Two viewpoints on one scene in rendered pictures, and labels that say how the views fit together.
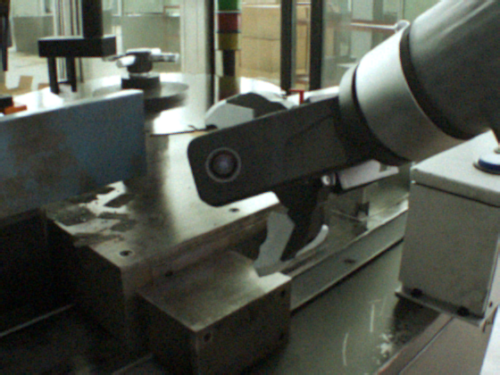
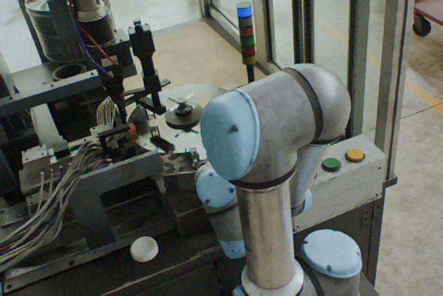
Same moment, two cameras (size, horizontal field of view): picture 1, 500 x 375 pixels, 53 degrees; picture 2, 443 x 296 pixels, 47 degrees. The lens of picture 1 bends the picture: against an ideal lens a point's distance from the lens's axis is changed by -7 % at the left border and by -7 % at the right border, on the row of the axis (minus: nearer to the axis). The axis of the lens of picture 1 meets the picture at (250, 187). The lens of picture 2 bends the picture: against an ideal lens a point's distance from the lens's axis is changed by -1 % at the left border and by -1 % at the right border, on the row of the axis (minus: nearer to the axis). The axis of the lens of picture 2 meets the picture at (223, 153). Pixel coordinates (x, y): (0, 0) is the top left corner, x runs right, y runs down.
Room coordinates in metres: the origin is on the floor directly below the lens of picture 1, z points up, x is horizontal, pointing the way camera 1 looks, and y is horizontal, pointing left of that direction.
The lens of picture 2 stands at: (-0.42, -0.54, 1.78)
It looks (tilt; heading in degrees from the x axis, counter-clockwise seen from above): 39 degrees down; 29
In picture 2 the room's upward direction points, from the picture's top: 9 degrees counter-clockwise
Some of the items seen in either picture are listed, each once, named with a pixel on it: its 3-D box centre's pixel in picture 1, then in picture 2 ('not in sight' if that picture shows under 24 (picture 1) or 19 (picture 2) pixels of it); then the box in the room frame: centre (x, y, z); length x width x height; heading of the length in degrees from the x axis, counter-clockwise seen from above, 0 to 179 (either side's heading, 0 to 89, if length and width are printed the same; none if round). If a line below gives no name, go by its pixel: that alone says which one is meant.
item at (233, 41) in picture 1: (228, 40); (248, 57); (0.88, 0.04, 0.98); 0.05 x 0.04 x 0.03; 46
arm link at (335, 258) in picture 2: not in sight; (328, 267); (0.22, -0.39, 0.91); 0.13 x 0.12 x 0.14; 143
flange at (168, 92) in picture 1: (140, 86); (183, 111); (0.59, 0.12, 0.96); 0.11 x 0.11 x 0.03
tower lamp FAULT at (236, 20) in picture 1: (228, 20); (248, 48); (0.88, 0.04, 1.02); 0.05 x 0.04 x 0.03; 46
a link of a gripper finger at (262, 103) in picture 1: (263, 120); (196, 161); (0.40, -0.01, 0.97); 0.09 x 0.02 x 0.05; 35
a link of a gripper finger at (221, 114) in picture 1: (251, 112); (202, 149); (0.45, 0.00, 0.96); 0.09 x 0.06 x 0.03; 35
